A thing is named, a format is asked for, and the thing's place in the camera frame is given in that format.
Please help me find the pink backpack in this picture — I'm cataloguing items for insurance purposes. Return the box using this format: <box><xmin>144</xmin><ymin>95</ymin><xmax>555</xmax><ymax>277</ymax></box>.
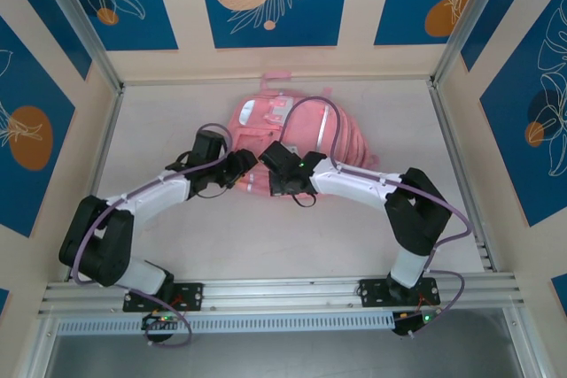
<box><xmin>233</xmin><ymin>70</ymin><xmax>381</xmax><ymax>198</ymax></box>

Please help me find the aluminium side rail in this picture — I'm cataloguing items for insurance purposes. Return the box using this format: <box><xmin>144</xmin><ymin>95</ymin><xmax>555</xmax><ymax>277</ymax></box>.
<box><xmin>64</xmin><ymin>85</ymin><xmax>127</xmax><ymax>282</ymax></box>
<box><xmin>427</xmin><ymin>80</ymin><xmax>496</xmax><ymax>273</ymax></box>

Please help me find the purple cable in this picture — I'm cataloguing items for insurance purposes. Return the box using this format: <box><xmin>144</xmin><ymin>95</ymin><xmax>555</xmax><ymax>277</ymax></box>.
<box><xmin>73</xmin><ymin>123</ymin><xmax>235</xmax><ymax>348</ymax></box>
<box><xmin>281</xmin><ymin>96</ymin><xmax>470</xmax><ymax>340</ymax></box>

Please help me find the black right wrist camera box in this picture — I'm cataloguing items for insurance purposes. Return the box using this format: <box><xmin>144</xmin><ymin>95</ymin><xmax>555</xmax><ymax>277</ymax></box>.
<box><xmin>258</xmin><ymin>140</ymin><xmax>299</xmax><ymax>174</ymax></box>

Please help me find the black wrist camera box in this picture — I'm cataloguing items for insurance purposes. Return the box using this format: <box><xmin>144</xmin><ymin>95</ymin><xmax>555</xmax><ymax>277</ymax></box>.
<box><xmin>258</xmin><ymin>140</ymin><xmax>299</xmax><ymax>174</ymax></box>
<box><xmin>190</xmin><ymin>128</ymin><xmax>228</xmax><ymax>163</ymax></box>

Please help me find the grey metal panel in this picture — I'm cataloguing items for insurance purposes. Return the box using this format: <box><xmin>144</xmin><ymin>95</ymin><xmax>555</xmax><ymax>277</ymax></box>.
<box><xmin>43</xmin><ymin>333</ymin><xmax>519</xmax><ymax>378</ymax></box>

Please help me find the aluminium mounting rail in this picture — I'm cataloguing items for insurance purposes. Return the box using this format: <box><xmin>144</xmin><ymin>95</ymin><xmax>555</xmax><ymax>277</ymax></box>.
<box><xmin>37</xmin><ymin>272</ymin><xmax>520</xmax><ymax>318</ymax></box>

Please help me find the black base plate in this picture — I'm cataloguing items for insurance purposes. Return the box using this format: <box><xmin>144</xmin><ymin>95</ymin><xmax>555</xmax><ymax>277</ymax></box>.
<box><xmin>359</xmin><ymin>277</ymin><xmax>442</xmax><ymax>309</ymax></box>
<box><xmin>122</xmin><ymin>281</ymin><xmax>206</xmax><ymax>313</ymax></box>

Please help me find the aluminium frame post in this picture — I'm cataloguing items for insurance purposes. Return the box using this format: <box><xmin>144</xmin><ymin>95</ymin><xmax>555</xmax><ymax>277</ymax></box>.
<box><xmin>430</xmin><ymin>0</ymin><xmax>545</xmax><ymax>89</ymax></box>
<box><xmin>31</xmin><ymin>0</ymin><xmax>126</xmax><ymax>92</ymax></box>

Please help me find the grey slotted cable duct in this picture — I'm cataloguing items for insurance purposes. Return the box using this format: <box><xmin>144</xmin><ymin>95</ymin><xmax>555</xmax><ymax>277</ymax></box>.
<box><xmin>56</xmin><ymin>310</ymin><xmax>396</xmax><ymax>335</ymax></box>

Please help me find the small circuit board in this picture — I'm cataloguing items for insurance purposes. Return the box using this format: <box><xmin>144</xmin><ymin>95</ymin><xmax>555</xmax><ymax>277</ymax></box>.
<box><xmin>141</xmin><ymin>312</ymin><xmax>183</xmax><ymax>332</ymax></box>
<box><xmin>392</xmin><ymin>311</ymin><xmax>439</xmax><ymax>337</ymax></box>

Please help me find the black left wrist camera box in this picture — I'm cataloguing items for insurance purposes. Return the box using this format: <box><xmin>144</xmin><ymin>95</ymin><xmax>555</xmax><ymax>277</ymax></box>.
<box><xmin>190</xmin><ymin>128</ymin><xmax>228</xmax><ymax>163</ymax></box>

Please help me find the thin black cable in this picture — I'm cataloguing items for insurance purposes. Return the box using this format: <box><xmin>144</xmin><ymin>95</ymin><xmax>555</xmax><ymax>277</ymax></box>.
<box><xmin>194</xmin><ymin>182</ymin><xmax>234</xmax><ymax>200</ymax></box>
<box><xmin>293</xmin><ymin>191</ymin><xmax>319</xmax><ymax>209</ymax></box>

